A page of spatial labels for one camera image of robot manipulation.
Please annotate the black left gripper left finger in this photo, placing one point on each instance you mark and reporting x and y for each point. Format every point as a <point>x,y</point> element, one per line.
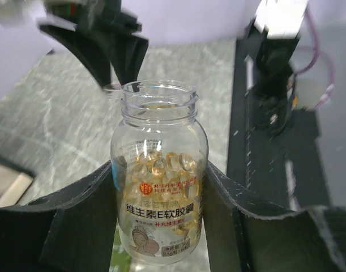
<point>69,230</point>

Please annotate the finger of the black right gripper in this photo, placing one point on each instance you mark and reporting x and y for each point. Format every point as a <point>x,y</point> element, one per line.
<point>127,53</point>
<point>85,50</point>

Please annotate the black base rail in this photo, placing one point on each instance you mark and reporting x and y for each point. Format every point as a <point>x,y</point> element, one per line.
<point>286,170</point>

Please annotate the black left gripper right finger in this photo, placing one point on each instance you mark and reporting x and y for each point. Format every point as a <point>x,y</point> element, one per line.
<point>247,233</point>

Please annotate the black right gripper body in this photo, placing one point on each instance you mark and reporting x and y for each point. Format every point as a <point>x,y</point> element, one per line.
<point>72,18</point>

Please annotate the clear glass pill bottle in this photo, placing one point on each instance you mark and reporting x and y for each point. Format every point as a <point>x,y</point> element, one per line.
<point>158,155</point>

